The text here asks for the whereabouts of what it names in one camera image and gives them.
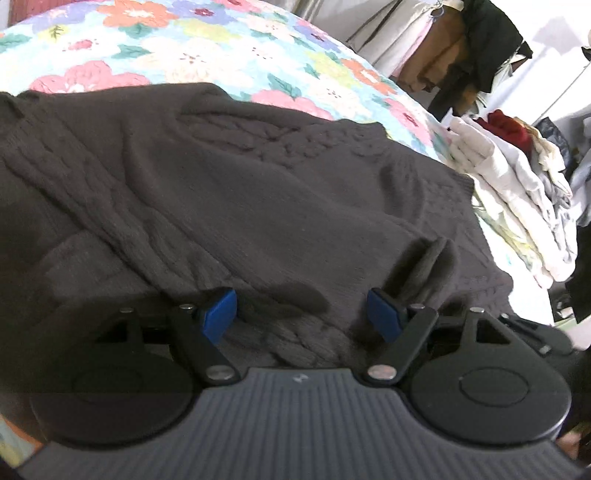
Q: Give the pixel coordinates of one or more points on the white hanging garment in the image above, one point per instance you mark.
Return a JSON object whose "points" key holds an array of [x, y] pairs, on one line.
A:
{"points": [[392, 32]]}

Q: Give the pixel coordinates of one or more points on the floral bed sheet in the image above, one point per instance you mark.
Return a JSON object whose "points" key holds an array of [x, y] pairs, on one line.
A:
{"points": [[207, 50]]}

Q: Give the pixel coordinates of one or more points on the red garment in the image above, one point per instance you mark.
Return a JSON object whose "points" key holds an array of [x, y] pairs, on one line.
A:
{"points": [[505, 127]]}

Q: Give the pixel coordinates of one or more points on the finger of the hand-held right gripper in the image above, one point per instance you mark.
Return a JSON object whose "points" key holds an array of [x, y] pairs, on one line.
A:
{"points": [[538, 334]]}

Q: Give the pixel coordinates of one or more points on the black hanging jacket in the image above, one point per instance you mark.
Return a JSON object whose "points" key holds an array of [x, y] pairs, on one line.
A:
{"points": [[491, 41]]}

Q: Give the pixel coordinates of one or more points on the dark brown knit sweater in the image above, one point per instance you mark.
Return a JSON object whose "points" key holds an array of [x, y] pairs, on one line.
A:
{"points": [[231, 207]]}

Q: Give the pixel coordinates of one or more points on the brown hanging garment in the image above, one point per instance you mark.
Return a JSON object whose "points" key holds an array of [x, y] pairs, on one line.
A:
{"points": [[443, 55]]}

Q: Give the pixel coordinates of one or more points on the dark cloth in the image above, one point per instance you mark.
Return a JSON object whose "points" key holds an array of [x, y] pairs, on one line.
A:
{"points": [[581, 272]]}

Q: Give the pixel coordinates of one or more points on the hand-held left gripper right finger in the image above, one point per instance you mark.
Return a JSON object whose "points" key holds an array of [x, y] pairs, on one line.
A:
{"points": [[384, 316]]}

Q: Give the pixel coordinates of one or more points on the pile of light folded clothes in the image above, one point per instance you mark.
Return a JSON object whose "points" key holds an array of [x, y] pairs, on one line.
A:
{"points": [[517, 198]]}

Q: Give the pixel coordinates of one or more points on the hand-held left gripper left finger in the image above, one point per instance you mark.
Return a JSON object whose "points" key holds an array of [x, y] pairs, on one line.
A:
{"points": [[217, 317]]}

